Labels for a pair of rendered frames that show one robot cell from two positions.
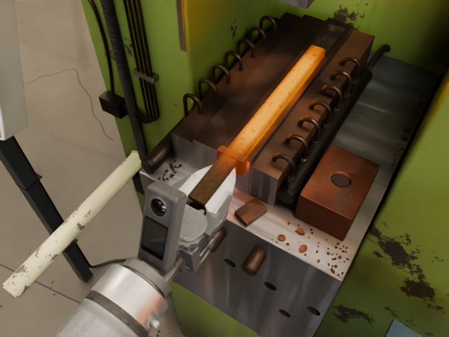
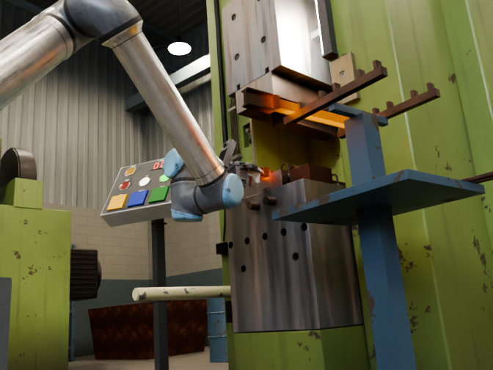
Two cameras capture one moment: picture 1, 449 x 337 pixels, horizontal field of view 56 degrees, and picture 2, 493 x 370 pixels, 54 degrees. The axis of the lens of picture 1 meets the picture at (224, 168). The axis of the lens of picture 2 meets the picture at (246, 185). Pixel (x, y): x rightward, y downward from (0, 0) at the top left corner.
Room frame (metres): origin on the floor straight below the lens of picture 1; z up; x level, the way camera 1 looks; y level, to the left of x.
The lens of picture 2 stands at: (-1.17, -0.37, 0.52)
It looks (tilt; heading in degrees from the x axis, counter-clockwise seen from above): 15 degrees up; 15
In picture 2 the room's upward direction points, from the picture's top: 4 degrees counter-clockwise
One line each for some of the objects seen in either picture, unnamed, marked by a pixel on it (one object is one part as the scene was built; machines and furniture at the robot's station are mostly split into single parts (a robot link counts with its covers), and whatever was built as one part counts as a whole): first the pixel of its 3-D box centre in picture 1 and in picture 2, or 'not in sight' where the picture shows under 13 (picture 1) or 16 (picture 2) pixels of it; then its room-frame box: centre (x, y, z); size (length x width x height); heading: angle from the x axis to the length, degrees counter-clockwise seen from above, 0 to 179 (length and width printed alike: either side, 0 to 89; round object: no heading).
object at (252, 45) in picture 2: not in sight; (293, 46); (0.58, -0.14, 1.56); 0.42 x 0.39 x 0.40; 148
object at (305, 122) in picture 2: not in sight; (304, 124); (0.63, -0.15, 1.24); 0.30 x 0.07 x 0.06; 148
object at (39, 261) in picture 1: (81, 217); (187, 292); (0.54, 0.34, 0.62); 0.44 x 0.05 x 0.05; 148
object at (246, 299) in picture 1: (291, 182); (321, 260); (0.59, -0.16, 0.69); 0.56 x 0.38 x 0.45; 148
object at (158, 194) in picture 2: not in sight; (159, 194); (0.52, 0.44, 1.01); 0.07 x 0.05 x 0.07; 83
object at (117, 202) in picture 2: not in sight; (117, 202); (0.54, 0.64, 1.01); 0.07 x 0.05 x 0.07; 83
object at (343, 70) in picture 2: not in sight; (345, 80); (0.37, -0.33, 1.27); 0.09 x 0.02 x 0.17; 58
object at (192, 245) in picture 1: (171, 249); (228, 174); (0.27, 0.07, 0.97); 0.12 x 0.08 x 0.09; 148
